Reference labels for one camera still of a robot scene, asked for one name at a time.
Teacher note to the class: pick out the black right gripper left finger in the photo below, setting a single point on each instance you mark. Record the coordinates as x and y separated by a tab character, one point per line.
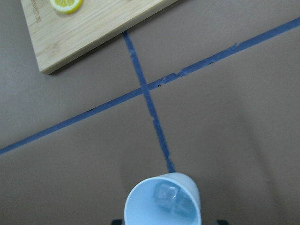
117	222

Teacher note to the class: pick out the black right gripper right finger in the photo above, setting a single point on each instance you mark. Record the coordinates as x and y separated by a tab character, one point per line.
222	222

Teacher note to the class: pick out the clear ice cube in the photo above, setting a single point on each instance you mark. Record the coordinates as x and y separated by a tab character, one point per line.
165	195
184	206

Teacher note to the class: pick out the light blue cup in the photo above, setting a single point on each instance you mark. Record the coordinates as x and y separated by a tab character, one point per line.
140	208

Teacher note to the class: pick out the wooden cutting board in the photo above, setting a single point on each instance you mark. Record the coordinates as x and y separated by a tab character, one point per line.
59	38

